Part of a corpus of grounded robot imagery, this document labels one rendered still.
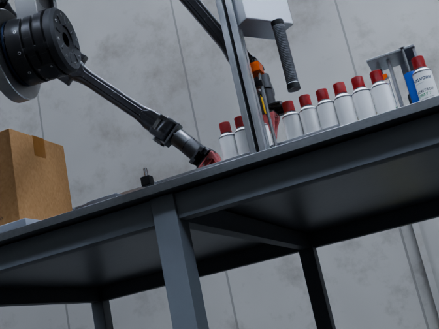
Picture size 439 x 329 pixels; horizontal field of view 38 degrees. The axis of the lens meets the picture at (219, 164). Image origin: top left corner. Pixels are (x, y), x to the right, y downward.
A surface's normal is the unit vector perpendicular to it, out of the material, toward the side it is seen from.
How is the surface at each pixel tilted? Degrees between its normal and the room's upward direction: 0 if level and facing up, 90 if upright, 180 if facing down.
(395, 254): 90
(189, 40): 90
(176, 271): 90
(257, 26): 180
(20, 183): 90
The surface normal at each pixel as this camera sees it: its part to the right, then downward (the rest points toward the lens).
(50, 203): 0.90, -0.29
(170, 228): -0.39, -0.18
